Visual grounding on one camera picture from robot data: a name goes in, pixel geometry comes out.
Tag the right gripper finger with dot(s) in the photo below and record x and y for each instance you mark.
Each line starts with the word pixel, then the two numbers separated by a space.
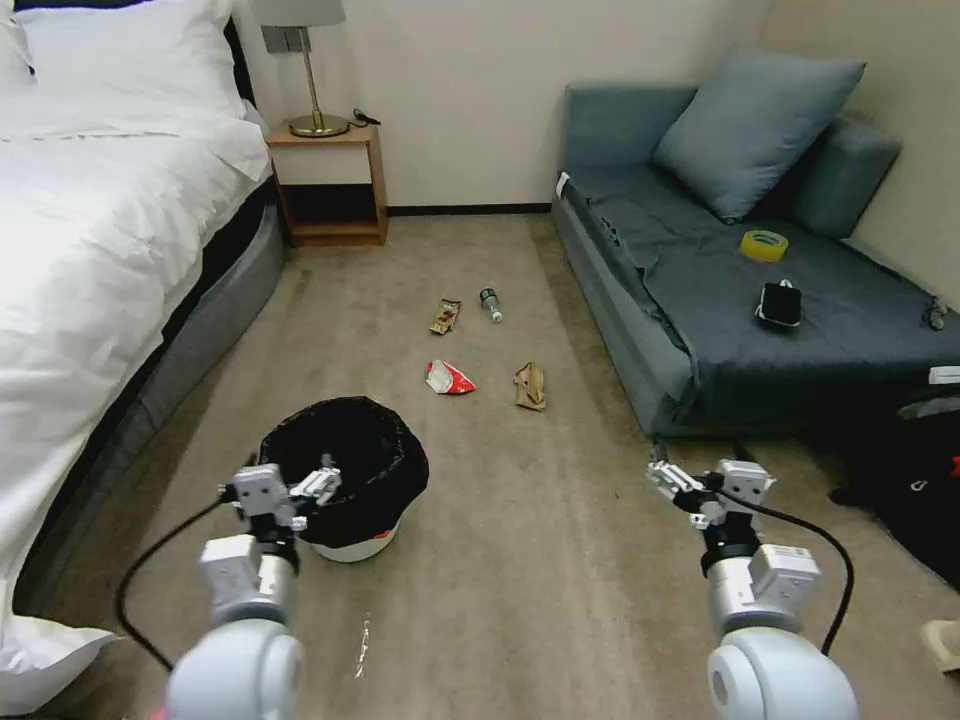
pixel 672 475
pixel 696 507

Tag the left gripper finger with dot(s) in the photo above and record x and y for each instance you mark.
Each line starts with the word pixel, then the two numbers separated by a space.
pixel 315 496
pixel 321 475

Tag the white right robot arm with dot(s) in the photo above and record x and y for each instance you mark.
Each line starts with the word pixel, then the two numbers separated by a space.
pixel 772 652

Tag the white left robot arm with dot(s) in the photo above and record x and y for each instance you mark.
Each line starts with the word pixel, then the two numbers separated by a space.
pixel 240 660

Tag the white trash bin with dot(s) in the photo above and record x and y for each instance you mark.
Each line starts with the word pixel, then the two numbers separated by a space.
pixel 352 549

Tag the black bin liner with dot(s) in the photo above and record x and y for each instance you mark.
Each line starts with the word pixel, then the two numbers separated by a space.
pixel 390 487

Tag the blue-grey sofa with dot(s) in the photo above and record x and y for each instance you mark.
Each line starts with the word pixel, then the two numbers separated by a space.
pixel 750 345

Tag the red and white wrapper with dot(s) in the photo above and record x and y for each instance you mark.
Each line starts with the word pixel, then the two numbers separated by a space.
pixel 450 379

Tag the crumpled brown paper bag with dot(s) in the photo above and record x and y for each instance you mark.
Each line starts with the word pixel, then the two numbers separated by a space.
pixel 531 388

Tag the black bag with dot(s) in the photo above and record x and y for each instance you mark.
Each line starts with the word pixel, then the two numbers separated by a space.
pixel 915 487

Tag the brown snack wrapper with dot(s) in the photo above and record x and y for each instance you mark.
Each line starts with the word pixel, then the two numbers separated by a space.
pixel 444 316

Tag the grey bed base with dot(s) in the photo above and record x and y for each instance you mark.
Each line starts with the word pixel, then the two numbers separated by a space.
pixel 217 300

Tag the small clear plastic bottle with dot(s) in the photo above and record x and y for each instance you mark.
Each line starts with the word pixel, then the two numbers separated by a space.
pixel 491 304

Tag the yellow tape roll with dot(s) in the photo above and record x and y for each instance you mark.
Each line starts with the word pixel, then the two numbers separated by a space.
pixel 763 247

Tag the beige slipper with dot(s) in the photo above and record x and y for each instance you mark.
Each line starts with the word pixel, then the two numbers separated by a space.
pixel 943 645

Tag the white bed duvet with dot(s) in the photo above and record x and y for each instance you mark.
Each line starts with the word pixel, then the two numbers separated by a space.
pixel 97 262

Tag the wooden nightstand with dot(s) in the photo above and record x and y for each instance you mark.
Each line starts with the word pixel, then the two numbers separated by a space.
pixel 330 150

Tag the blue bolster cushion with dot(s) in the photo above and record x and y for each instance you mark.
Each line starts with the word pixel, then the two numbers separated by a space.
pixel 847 180

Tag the brass table lamp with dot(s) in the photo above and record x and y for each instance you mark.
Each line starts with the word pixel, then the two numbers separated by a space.
pixel 318 120

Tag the square blue cushion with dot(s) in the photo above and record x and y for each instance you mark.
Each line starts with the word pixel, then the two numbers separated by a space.
pixel 757 120

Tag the black headboard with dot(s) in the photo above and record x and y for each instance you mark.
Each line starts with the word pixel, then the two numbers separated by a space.
pixel 241 60

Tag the large white pillow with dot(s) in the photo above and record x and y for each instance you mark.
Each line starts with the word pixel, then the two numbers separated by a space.
pixel 127 60

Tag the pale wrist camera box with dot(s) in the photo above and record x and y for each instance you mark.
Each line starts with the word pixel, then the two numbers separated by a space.
pixel 259 490
pixel 744 484

